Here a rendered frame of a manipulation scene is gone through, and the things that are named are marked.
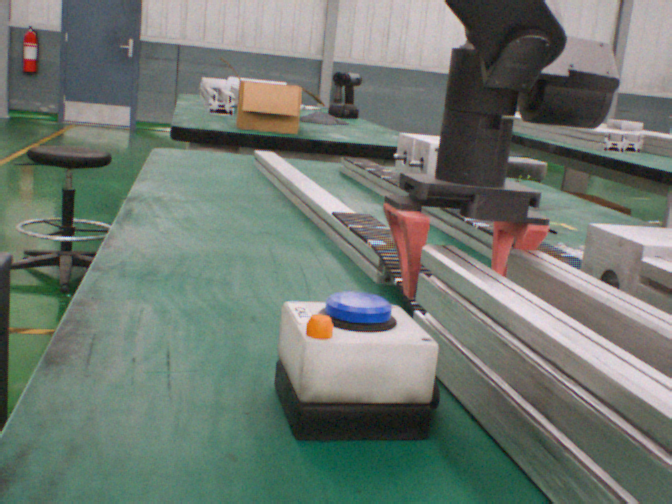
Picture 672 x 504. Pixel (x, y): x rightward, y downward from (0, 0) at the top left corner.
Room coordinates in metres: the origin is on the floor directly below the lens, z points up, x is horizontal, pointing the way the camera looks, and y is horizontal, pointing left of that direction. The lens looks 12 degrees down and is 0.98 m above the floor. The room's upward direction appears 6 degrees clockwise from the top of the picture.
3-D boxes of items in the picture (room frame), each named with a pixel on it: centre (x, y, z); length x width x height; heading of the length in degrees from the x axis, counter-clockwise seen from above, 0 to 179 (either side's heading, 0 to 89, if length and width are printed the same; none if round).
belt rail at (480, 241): (1.34, -0.13, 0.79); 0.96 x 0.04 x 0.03; 14
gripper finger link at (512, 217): (0.68, -0.13, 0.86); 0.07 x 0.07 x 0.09; 13
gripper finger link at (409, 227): (0.67, -0.08, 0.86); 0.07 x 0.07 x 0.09; 13
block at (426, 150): (1.66, -0.18, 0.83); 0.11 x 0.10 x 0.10; 103
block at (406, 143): (1.77, -0.15, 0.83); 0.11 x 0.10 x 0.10; 105
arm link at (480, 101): (0.68, -0.11, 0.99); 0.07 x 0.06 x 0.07; 100
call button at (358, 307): (0.48, -0.02, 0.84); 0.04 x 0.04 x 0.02
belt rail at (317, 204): (1.29, 0.06, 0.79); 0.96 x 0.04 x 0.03; 14
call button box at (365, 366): (0.48, -0.03, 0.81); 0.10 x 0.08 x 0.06; 104
